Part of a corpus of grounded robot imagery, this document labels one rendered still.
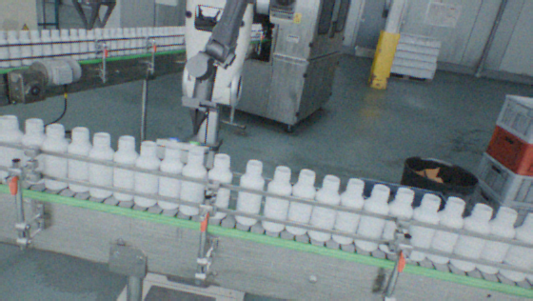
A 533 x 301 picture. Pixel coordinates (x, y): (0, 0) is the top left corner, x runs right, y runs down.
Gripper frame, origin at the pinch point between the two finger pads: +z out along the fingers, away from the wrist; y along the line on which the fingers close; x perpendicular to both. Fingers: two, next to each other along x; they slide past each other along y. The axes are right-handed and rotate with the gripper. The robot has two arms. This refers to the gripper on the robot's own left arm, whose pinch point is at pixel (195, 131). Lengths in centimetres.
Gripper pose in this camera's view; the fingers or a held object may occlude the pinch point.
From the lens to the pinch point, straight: 117.5
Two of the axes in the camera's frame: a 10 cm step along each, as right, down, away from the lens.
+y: 9.8, 1.9, -0.5
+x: 0.5, -0.2, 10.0
